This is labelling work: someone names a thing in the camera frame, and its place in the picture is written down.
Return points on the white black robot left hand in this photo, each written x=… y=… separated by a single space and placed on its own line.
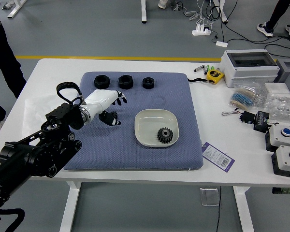
x=100 y=97

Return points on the small black gear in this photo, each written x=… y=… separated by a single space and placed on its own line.
x=113 y=112

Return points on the big black gear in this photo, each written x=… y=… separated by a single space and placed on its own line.
x=164 y=135

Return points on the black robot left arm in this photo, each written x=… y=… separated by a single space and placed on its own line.
x=38 y=149

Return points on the large black hex nut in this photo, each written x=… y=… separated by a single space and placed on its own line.
x=101 y=81
x=125 y=81

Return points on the small black round nut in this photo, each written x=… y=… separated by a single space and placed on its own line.
x=148 y=82

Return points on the small white box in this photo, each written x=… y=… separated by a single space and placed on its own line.
x=278 y=88

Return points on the blue yellow button box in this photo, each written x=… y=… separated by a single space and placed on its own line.
x=280 y=139

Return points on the red button box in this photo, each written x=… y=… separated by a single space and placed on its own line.
x=285 y=162

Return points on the white square dish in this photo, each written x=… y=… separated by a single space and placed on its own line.
x=147 y=125

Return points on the blue-grey padded mat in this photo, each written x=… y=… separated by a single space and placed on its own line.
x=140 y=154

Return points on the white background table leg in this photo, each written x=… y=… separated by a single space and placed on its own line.
x=143 y=12
x=222 y=12
x=15 y=9

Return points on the person in dark trousers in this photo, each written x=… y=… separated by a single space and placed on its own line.
x=2 y=60

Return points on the green batteries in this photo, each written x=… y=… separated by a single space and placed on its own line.
x=207 y=68

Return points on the person with white shoes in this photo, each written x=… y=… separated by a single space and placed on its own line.
x=162 y=3

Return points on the white power strip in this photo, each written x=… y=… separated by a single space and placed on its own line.
x=200 y=31

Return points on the purple paper tag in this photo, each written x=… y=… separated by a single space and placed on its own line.
x=216 y=155

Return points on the small white adapter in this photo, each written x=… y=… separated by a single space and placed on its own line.
x=221 y=43

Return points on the bag of blue resistors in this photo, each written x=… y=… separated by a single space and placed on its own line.
x=244 y=96

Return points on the clear plastic holder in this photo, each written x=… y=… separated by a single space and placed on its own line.
x=209 y=197

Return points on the black circuit module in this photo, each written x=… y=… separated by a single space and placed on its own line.
x=261 y=120

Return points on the person with dark sneakers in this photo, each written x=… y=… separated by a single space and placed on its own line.
x=265 y=29

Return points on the crumpled clear plastic bag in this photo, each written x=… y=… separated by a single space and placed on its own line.
x=282 y=107

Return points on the grey electrical enclosure box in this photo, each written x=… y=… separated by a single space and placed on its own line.
x=249 y=70

